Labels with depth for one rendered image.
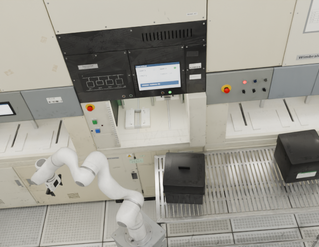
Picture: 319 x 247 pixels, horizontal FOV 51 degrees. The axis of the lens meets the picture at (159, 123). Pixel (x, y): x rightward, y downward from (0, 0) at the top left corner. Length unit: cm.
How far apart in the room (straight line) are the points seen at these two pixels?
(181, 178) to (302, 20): 124
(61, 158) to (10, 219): 194
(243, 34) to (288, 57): 36
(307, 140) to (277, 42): 82
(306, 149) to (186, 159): 86
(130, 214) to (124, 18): 114
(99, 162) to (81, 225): 162
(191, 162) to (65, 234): 158
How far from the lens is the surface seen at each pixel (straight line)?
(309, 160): 257
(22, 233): 366
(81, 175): 187
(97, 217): 347
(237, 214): 252
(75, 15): 201
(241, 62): 226
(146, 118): 290
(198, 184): 233
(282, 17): 215
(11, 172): 322
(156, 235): 244
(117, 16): 199
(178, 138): 276
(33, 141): 309
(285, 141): 263
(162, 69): 219
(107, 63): 217
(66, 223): 353
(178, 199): 249
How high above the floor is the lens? 298
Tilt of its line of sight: 47 degrees down
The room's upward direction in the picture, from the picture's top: 7 degrees counter-clockwise
